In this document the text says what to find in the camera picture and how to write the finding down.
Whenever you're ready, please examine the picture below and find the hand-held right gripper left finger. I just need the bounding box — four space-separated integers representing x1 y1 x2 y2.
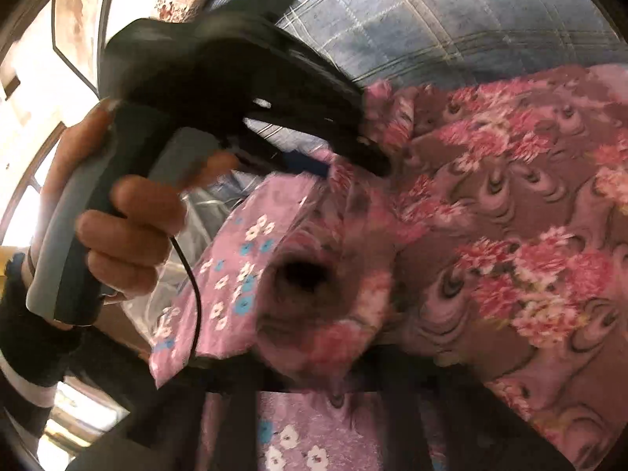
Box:
66 353 258 471

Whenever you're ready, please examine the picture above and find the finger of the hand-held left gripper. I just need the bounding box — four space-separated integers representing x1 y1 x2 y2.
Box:
243 91 393 180
230 148 332 177

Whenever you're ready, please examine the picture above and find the pink flowered bed sheet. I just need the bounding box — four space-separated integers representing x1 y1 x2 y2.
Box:
147 175 442 471

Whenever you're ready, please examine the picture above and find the person's left hand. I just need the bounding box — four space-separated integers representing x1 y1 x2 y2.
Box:
42 100 241 306

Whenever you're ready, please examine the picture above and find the maroon floral garment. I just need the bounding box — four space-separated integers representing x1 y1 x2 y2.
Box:
255 64 628 471

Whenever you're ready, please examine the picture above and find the black cable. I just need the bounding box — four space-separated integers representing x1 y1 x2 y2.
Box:
169 234 203 361

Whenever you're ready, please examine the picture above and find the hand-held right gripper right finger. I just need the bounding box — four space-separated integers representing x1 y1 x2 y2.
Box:
353 346 576 471

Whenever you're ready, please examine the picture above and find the clear plastic bag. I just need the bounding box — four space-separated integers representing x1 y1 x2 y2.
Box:
118 172 246 334

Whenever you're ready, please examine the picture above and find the blue plaid blanket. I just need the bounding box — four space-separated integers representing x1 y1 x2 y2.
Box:
235 0 624 94

